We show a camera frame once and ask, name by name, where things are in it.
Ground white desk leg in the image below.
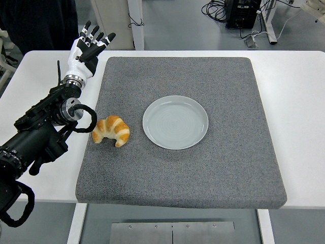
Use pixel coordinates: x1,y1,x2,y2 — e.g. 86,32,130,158
261,0,278,46

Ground grey metal plate with screws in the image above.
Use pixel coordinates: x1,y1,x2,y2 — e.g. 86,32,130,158
111,221,236,244

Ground beige white cabinet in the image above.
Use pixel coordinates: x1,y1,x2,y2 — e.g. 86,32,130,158
90,0,145,51

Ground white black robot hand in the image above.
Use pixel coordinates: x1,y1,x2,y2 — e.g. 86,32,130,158
64,20,117,80

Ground golden croissant bread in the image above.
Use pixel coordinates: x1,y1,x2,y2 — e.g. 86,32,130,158
91,115,131,148

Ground thin black cable loop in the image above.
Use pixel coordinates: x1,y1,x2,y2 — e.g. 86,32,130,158
127,12,145,28

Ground grey felt mat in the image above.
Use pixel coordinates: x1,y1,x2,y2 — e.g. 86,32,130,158
75,56,288,210

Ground person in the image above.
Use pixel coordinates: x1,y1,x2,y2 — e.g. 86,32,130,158
0,0,79,56

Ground small clear floor box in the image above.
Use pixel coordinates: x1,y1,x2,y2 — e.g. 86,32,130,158
243,35,259,49

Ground white floor cable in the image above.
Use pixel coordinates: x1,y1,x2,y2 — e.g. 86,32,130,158
252,10,304,41

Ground white table leg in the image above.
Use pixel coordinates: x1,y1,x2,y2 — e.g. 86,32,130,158
67,203,88,244
256,208,275,244

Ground black computer tower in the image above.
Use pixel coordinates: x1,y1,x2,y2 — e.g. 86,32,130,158
225,0,262,29

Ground black cable bundle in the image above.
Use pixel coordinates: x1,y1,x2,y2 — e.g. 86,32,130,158
201,0,229,24

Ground white equipment piece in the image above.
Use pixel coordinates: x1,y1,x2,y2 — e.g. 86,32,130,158
301,0,325,25

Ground round grey plate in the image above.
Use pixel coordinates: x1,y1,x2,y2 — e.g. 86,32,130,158
142,95,209,150

